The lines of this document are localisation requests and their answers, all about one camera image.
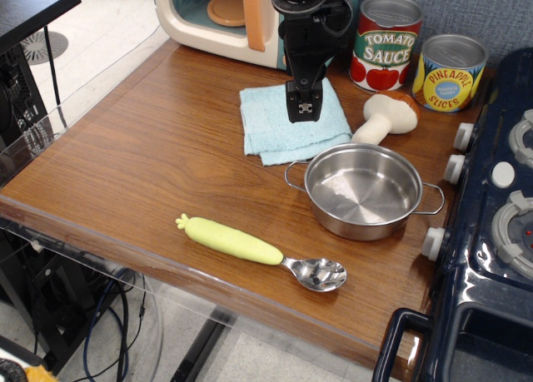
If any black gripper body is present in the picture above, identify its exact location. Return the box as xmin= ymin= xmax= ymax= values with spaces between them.
xmin=279 ymin=7 xmax=349 ymax=92

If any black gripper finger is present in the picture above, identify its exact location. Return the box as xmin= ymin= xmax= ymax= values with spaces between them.
xmin=304 ymin=81 xmax=322 ymax=122
xmin=286 ymin=81 xmax=303 ymax=123

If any spoon with yellow-green handle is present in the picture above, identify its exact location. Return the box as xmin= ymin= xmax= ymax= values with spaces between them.
xmin=175 ymin=214 xmax=347 ymax=292

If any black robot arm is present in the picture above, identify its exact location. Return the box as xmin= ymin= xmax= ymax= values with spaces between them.
xmin=271 ymin=0 xmax=354 ymax=123

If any white stove knob middle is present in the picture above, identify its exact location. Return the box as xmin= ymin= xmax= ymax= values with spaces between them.
xmin=443 ymin=155 xmax=466 ymax=185

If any white stove knob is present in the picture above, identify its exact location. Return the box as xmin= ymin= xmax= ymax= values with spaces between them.
xmin=421 ymin=227 xmax=446 ymax=261
xmin=443 ymin=155 xmax=466 ymax=185
xmin=453 ymin=122 xmax=474 ymax=151

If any light blue folded cloth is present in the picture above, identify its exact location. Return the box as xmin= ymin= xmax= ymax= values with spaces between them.
xmin=240 ymin=79 xmax=351 ymax=166

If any tomato sauce can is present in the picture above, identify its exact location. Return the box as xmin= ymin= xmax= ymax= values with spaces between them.
xmin=350 ymin=0 xmax=423 ymax=92

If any plush white brown mushroom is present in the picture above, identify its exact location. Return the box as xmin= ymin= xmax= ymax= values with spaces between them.
xmin=351 ymin=91 xmax=421 ymax=145

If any stainless steel pot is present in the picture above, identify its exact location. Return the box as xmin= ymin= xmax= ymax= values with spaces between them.
xmin=284 ymin=143 xmax=446 ymax=241

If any toy microwave oven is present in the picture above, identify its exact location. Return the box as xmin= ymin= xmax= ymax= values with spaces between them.
xmin=155 ymin=0 xmax=358 ymax=70

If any pineapple slices can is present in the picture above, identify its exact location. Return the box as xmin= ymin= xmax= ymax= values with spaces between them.
xmin=411 ymin=34 xmax=488 ymax=113

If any white stove knob upper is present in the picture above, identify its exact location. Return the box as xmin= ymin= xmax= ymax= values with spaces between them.
xmin=453 ymin=122 xmax=474 ymax=151

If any white stove knob lower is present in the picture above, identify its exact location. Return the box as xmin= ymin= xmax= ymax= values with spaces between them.
xmin=421 ymin=227 xmax=446 ymax=261

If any white round stove button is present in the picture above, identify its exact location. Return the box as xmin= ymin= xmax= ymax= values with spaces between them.
xmin=491 ymin=161 xmax=516 ymax=189

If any grey stove burner upper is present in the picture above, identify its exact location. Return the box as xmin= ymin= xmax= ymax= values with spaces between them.
xmin=508 ymin=109 xmax=533 ymax=168

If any grey stove burner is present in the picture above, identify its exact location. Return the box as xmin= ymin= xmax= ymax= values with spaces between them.
xmin=491 ymin=191 xmax=532 ymax=279
xmin=508 ymin=109 xmax=533 ymax=168

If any black table leg base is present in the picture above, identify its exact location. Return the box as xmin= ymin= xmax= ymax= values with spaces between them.
xmin=170 ymin=311 xmax=232 ymax=382

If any grey stove burner lower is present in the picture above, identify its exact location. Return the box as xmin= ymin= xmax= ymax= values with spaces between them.
xmin=491 ymin=191 xmax=532 ymax=279

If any black computer tower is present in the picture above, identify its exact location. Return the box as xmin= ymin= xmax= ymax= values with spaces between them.
xmin=1 ymin=44 xmax=52 ymax=151

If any dark blue toy stove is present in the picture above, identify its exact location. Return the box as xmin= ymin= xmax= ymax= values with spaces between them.
xmin=373 ymin=48 xmax=532 ymax=381

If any black desk top left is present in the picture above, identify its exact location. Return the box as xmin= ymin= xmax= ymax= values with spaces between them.
xmin=1 ymin=0 xmax=82 ymax=53

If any clear acrylic table guard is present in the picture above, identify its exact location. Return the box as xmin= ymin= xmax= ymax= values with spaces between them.
xmin=1 ymin=42 xmax=239 ymax=323

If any yellow fuzzy object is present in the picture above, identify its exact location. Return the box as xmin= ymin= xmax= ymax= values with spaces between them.
xmin=23 ymin=365 xmax=58 ymax=382

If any black cable under table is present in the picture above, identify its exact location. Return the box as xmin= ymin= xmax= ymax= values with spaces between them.
xmin=74 ymin=273 xmax=147 ymax=382

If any blue cable under table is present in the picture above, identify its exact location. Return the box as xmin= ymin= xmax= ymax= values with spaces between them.
xmin=82 ymin=280 xmax=130 ymax=382

